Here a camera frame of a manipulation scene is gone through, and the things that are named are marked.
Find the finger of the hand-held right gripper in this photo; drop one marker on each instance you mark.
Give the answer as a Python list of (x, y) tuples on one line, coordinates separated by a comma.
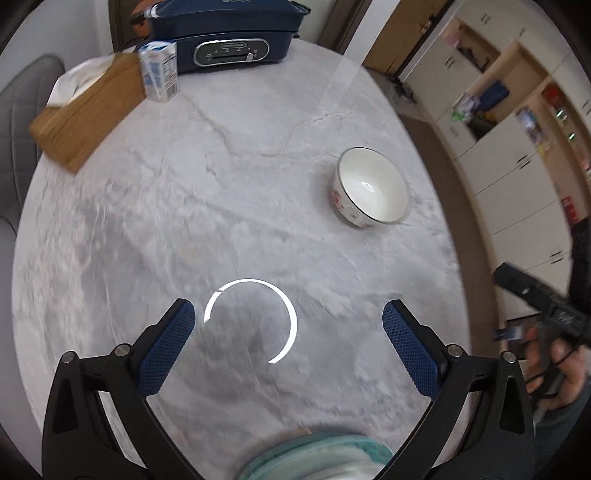
[(531, 295), (510, 333)]

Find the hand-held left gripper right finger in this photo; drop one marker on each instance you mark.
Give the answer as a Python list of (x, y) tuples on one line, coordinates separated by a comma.
[(408, 348)]

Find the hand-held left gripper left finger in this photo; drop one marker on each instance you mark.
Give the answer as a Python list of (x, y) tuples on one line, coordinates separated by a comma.
[(166, 350)]

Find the large teal floral plate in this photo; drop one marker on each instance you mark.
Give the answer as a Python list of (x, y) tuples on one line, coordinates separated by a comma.
[(318, 454)]

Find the large pink floral bowl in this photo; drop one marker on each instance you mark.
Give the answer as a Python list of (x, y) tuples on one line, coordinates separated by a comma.
[(369, 187)]

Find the person's right forearm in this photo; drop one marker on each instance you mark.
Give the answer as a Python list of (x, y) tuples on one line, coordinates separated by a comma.
[(565, 443)]

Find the person's right hand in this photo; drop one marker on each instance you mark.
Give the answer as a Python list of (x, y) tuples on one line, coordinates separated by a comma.
[(577, 369)]

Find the white storage cabinet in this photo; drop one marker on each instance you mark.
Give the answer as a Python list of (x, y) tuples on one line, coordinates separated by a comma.
[(508, 184)]

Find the blue bag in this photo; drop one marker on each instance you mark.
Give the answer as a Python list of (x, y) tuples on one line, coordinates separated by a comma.
[(494, 94)]

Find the wooden tissue box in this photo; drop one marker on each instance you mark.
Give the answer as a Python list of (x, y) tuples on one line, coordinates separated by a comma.
[(87, 120)]

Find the grey padded chair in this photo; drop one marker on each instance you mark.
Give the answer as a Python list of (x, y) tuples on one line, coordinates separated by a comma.
[(21, 120)]

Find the white blue printed carton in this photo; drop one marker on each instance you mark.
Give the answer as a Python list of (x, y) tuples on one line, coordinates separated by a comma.
[(159, 69)]

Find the white tissue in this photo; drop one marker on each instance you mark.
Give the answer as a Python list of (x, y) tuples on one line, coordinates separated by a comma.
[(76, 81)]

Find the brown wooden door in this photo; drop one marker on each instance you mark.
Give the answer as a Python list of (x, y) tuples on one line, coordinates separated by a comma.
[(406, 32)]

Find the navy electric grill appliance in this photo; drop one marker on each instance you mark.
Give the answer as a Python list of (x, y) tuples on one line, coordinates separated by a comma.
[(231, 27)]

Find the orange round object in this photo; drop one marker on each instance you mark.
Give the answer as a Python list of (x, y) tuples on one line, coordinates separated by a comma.
[(143, 10)]

